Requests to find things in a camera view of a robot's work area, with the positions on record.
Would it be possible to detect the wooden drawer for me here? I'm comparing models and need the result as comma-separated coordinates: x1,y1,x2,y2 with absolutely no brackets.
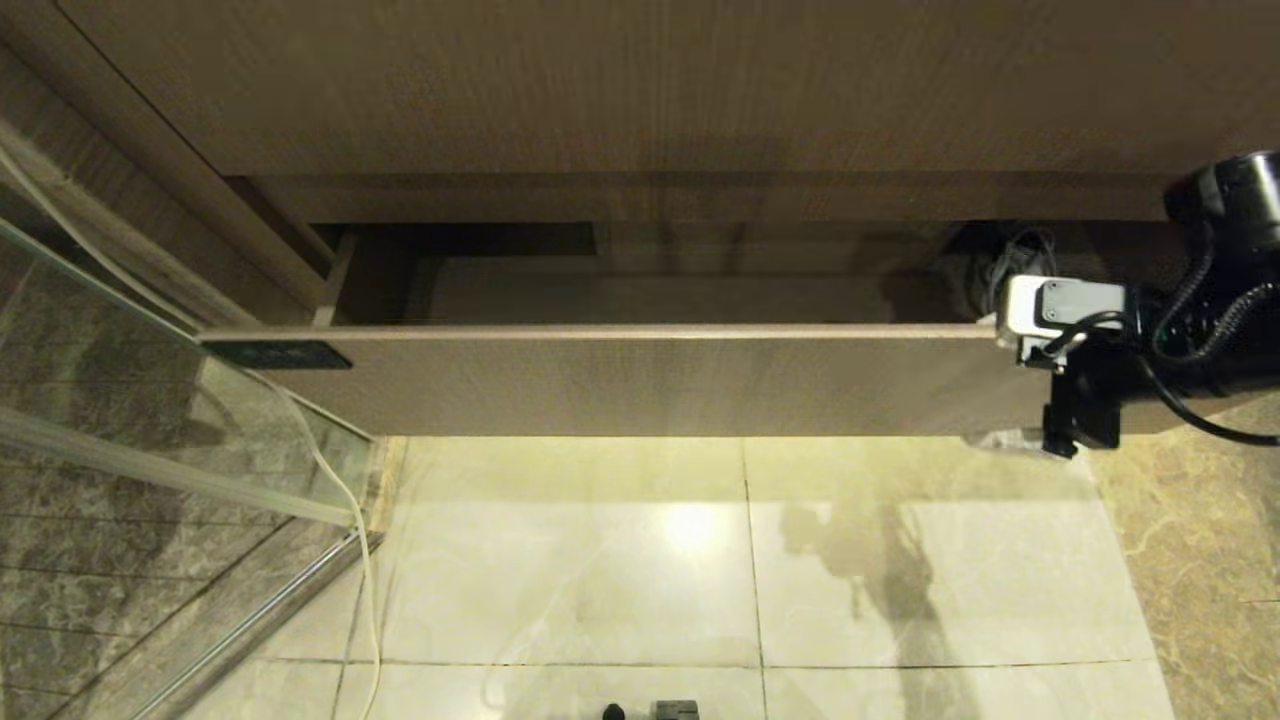
198,222,1111,439

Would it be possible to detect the wooden vanity cabinet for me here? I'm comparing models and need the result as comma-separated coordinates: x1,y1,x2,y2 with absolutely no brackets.
0,0,1280,331

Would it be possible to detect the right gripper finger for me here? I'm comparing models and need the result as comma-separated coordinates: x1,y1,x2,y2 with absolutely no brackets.
964,427,1047,451

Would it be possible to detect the grey bundle inside drawer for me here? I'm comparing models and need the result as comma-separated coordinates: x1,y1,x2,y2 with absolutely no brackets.
950,224,1063,323

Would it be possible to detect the dark rectangular drawer plate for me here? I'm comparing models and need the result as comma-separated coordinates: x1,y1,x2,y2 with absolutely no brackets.
204,340,354,372

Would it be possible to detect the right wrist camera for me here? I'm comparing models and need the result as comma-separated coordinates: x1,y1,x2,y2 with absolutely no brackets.
996,274,1131,369

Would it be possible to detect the black cable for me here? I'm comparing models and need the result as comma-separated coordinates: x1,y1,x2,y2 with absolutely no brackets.
1040,310,1280,447

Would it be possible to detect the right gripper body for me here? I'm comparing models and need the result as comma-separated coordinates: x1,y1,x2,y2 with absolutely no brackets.
1040,345,1127,460

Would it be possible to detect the white cable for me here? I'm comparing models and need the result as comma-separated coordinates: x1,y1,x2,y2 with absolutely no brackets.
0,140,387,720

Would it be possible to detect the metal shower floor rail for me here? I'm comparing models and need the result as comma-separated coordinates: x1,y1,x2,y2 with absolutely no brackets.
128,528,387,720

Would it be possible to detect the glass shower door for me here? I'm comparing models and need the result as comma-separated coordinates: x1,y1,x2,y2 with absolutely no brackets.
0,215,387,720

